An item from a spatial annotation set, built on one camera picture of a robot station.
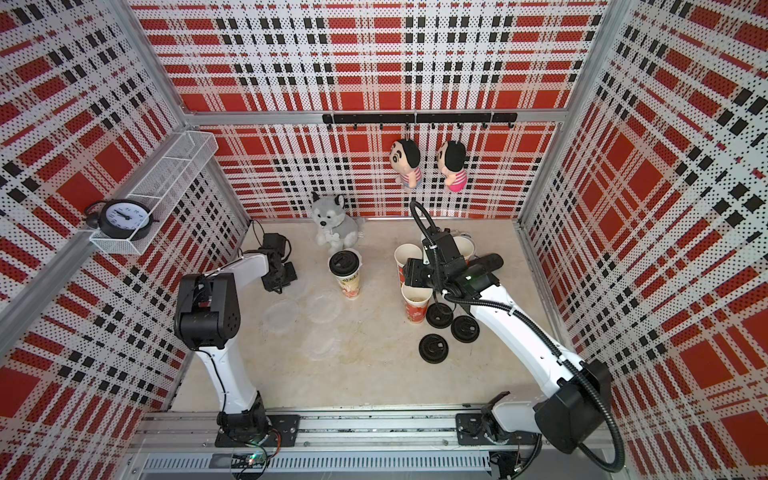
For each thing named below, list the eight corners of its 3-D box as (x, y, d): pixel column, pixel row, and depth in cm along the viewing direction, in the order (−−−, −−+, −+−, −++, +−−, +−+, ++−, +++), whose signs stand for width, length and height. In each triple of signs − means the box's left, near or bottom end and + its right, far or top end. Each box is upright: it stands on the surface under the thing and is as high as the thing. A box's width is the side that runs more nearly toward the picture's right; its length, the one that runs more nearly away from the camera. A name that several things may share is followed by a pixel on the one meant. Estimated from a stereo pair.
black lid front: (418, 363, 87) (419, 361, 85) (417, 336, 92) (418, 333, 91) (448, 363, 87) (449, 361, 85) (446, 336, 92) (446, 333, 91)
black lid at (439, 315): (427, 328, 94) (427, 324, 92) (425, 306, 99) (426, 302, 97) (453, 328, 94) (454, 324, 92) (450, 306, 99) (451, 302, 97)
